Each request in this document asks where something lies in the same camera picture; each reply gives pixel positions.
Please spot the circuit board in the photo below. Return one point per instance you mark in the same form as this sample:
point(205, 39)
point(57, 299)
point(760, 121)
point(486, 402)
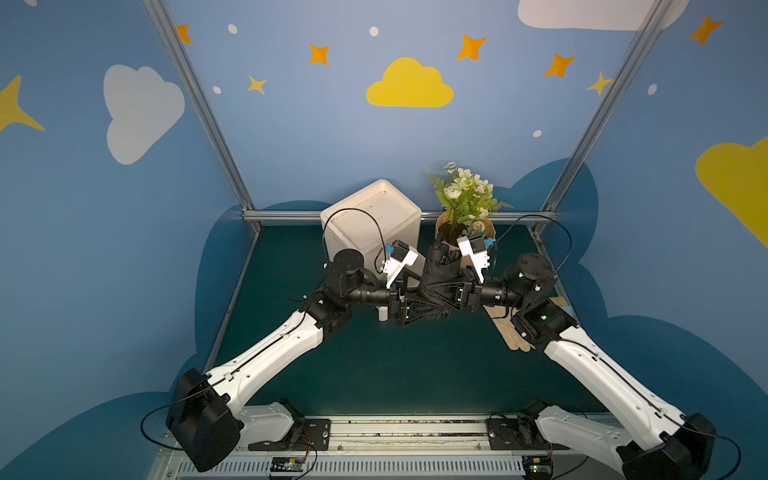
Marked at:
point(286, 466)
point(537, 468)

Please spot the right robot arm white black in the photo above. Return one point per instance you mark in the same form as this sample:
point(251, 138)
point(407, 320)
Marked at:
point(655, 440)

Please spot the left circuit board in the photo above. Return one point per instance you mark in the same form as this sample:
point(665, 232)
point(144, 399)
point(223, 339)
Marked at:
point(286, 466)

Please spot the white drawer cabinet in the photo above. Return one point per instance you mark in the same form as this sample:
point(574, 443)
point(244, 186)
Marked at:
point(375, 215)

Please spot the beige work glove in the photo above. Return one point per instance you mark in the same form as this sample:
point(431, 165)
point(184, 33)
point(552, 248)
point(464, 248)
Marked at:
point(502, 319)

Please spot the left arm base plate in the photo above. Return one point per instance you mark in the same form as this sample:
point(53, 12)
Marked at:
point(305, 431)

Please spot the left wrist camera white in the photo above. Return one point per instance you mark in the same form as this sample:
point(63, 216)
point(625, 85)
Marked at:
point(401, 255)

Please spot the right circuit board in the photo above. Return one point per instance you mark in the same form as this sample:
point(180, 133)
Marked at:
point(537, 468)

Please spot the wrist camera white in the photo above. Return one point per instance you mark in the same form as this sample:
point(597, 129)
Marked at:
point(401, 255)
point(475, 255)

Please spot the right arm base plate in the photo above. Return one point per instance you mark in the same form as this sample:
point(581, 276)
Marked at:
point(511, 434)

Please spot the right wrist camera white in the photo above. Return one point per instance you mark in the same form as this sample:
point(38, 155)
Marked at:
point(475, 255)

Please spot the black umbrella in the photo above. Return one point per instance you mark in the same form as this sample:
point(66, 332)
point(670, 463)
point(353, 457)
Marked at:
point(442, 265)

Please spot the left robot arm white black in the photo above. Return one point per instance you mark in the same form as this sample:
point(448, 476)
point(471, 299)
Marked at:
point(206, 415)

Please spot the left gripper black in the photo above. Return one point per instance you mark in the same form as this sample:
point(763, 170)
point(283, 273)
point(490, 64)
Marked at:
point(400, 297)

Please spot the potted artificial flower plant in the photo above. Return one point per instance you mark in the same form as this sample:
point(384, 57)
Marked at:
point(467, 200)

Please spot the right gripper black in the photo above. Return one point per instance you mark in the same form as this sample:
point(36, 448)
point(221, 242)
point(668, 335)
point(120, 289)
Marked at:
point(468, 291)

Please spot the aluminium frame back rail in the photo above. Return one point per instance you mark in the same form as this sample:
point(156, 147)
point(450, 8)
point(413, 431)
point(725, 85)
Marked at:
point(502, 217)

